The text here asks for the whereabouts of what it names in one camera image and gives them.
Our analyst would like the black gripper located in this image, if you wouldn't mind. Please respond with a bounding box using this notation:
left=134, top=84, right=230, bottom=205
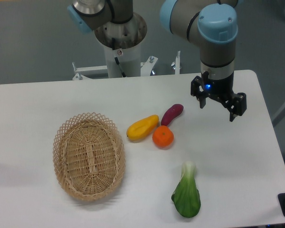
left=190, top=71, right=247, bottom=122

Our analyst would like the green bok choy vegetable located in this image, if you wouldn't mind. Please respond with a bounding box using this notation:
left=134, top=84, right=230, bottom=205
left=171, top=161, right=201, bottom=218

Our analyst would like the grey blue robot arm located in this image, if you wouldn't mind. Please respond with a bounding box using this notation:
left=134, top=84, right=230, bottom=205
left=67, top=0, right=247, bottom=121

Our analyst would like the purple sweet potato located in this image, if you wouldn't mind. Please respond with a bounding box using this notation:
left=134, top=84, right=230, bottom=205
left=161, top=104, right=184, bottom=126

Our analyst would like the white table leg right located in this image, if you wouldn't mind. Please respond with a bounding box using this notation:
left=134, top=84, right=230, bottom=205
left=271, top=101, right=285, bottom=127

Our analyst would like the orange tangerine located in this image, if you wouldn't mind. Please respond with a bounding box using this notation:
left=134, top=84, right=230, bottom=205
left=152, top=125, right=174, bottom=148

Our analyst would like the yellow papaya half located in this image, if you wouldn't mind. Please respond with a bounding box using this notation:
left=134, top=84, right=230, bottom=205
left=126, top=114, right=159, bottom=141

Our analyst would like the woven wicker basket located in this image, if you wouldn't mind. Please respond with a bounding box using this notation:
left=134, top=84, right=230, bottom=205
left=53, top=113, right=126, bottom=202

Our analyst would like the white metal base frame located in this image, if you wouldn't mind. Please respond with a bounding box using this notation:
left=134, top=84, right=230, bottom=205
left=71, top=50, right=181, bottom=80

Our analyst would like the black cable on pedestal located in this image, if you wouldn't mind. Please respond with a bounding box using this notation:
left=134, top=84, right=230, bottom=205
left=111, top=38, right=127, bottom=78

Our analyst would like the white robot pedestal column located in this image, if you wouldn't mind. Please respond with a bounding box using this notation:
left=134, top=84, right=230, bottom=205
left=95, top=13, right=147, bottom=64

